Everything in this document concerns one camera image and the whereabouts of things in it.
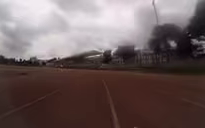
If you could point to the grandstand with slanted roof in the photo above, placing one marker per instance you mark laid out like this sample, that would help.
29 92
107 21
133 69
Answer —
80 58

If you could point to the group of dark trees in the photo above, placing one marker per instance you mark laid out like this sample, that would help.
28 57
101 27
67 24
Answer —
166 38

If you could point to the white building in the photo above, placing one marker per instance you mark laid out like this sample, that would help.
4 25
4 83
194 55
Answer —
156 56

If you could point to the tall pole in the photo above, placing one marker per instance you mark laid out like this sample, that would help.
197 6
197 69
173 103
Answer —
155 11

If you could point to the small tree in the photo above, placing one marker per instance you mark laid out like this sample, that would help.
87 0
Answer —
107 56

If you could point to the row of distant trees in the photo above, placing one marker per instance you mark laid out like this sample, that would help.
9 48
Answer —
10 61

